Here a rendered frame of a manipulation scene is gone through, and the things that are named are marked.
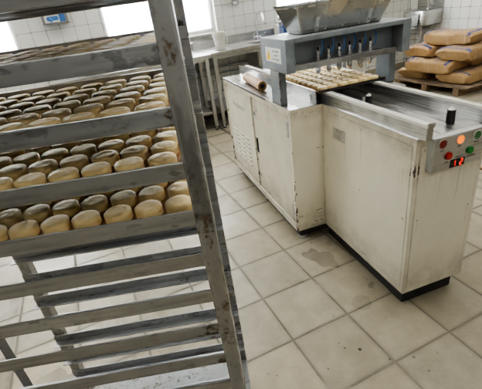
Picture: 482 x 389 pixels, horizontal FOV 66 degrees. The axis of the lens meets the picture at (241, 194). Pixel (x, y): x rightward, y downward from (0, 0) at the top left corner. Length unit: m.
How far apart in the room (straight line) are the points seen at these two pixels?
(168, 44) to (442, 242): 1.58
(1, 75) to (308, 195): 1.82
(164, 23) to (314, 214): 1.88
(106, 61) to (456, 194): 1.50
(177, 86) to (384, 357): 1.47
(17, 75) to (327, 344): 1.54
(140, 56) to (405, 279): 1.56
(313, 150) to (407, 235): 0.71
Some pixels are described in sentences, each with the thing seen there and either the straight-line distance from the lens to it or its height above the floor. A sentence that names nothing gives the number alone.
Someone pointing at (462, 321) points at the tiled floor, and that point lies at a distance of 1.98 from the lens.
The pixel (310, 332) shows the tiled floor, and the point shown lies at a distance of 1.82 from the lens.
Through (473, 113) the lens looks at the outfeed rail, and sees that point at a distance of 1.73.
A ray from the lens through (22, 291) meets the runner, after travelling 0.79.
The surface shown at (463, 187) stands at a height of 0.57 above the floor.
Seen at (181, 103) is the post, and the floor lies 1.26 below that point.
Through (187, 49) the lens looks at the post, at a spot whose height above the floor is 1.28.
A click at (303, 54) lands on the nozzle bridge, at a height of 1.09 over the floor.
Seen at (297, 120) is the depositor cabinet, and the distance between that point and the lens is 2.00.
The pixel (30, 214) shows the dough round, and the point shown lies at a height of 1.06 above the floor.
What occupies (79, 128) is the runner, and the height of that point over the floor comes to 1.24.
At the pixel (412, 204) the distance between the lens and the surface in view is 1.64.
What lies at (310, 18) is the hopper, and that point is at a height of 1.25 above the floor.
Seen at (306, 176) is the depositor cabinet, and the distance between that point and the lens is 2.14.
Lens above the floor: 1.37
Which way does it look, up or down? 28 degrees down
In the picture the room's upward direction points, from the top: 8 degrees counter-clockwise
